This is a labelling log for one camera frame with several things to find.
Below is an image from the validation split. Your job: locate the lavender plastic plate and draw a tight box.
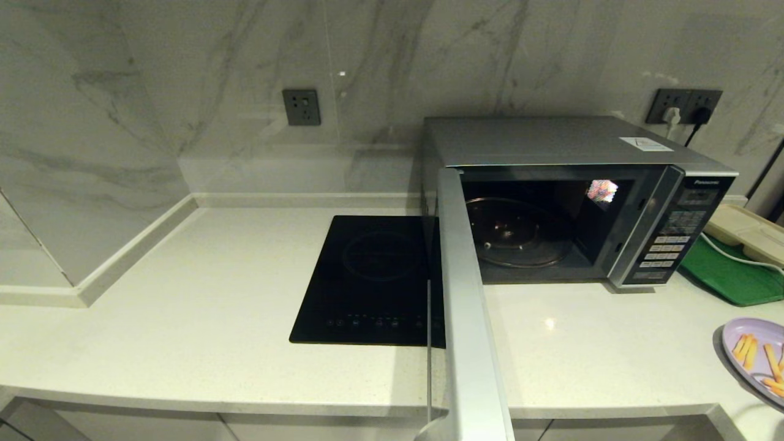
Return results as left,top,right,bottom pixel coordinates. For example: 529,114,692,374
722,317,784,408

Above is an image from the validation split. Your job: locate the beige power strip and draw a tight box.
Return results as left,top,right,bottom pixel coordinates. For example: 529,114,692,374
703,203,784,268

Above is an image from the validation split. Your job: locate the silver microwave oven body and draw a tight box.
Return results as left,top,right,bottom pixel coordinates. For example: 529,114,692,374
421,116,739,288

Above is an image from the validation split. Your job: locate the black induction cooktop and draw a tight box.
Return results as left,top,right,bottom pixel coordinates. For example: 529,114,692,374
289,214,447,350

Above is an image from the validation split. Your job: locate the beige cabinet door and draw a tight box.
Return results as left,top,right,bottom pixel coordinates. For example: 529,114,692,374
539,416,745,441
220,414,552,441

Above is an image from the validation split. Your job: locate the grey double wall outlet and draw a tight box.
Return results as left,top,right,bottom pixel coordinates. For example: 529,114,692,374
646,89,723,125

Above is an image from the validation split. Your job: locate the white paper sheet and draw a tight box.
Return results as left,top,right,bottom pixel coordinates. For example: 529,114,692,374
620,137,674,153

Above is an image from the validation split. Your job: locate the green plastic tray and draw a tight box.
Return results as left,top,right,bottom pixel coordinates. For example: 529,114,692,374
681,236,784,307

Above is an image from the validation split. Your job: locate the microwave door with dark glass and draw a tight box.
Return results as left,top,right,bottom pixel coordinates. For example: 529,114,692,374
426,168,515,441

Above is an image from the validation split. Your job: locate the grey single wall outlet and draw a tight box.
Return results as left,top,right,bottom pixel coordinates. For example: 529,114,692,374
282,89,322,126

